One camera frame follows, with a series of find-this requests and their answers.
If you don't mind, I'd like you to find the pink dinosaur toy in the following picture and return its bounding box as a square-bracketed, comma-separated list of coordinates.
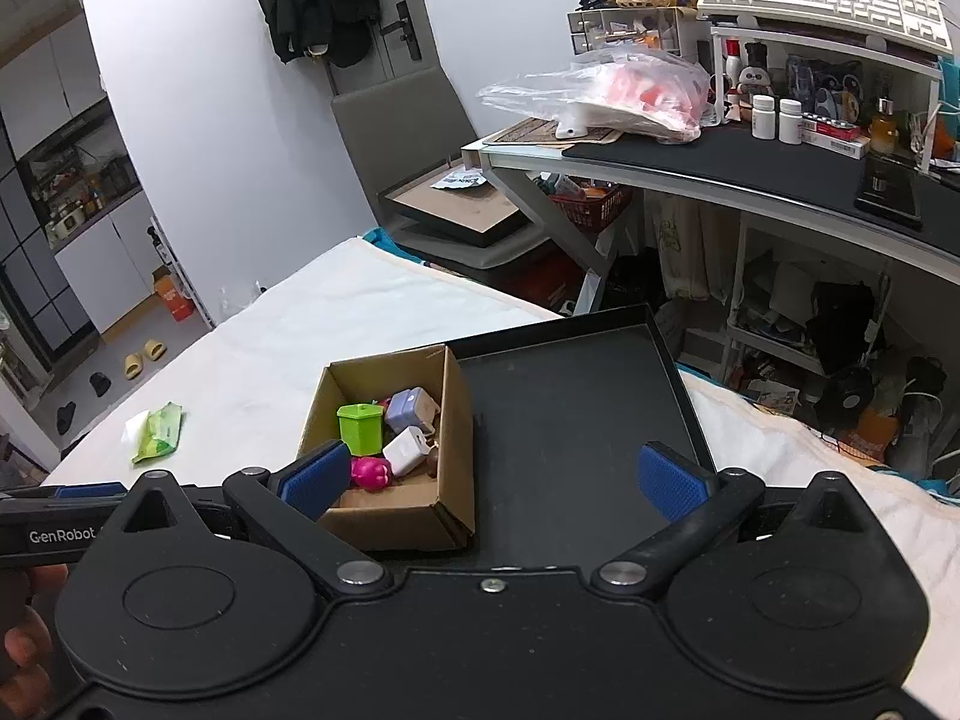
[350, 457, 392, 493]

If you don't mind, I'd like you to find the green hexagonal box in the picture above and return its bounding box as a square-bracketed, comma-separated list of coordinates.
[337, 403, 384, 457]

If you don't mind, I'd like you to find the white charger plug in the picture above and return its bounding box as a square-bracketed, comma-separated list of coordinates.
[382, 426, 433, 478]

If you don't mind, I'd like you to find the brown cardboard box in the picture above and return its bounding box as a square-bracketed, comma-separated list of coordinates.
[298, 344, 475, 553]

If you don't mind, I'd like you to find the purple cube toy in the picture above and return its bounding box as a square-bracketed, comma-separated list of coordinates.
[384, 387, 441, 436]

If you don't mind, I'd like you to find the person's left hand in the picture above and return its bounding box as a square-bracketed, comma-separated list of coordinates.
[2, 564, 68, 718]

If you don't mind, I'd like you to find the green wet wipes pack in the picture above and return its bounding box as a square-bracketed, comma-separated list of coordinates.
[130, 401, 184, 465]

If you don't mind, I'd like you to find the black tray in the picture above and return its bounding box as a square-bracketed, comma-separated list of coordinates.
[436, 305, 713, 571]

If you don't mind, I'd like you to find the yellow slipper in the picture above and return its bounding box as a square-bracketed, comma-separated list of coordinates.
[143, 340, 167, 361]
[124, 353, 143, 380]

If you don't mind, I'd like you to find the orange box on floor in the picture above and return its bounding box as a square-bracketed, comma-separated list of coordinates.
[151, 265, 195, 322]

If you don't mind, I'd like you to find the red basket under desk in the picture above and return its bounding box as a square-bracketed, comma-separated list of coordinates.
[550, 185, 631, 236]

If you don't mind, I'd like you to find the framed board on chair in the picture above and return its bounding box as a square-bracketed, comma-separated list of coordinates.
[381, 164, 529, 247]

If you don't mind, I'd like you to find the black desk mat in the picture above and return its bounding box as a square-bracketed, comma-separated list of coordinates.
[565, 125, 958, 257]

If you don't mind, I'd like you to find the black phone on desk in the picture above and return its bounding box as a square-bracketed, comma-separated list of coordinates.
[854, 153, 923, 231]

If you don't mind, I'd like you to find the grey chair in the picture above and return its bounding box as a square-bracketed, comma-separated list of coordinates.
[332, 67, 547, 280]

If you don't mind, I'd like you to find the white pill bottle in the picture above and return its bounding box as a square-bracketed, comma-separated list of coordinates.
[750, 94, 778, 142]
[778, 98, 804, 145]

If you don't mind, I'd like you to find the red cigarette carton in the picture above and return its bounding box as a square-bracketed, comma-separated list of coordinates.
[800, 112, 871, 160]

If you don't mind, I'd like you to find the amber perfume bottle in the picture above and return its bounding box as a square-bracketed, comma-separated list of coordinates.
[869, 98, 898, 156]

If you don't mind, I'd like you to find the clear plastic bag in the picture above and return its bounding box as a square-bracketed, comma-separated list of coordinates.
[478, 46, 711, 143]

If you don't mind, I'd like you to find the white desk shelf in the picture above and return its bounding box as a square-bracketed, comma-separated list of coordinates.
[709, 16, 944, 174]

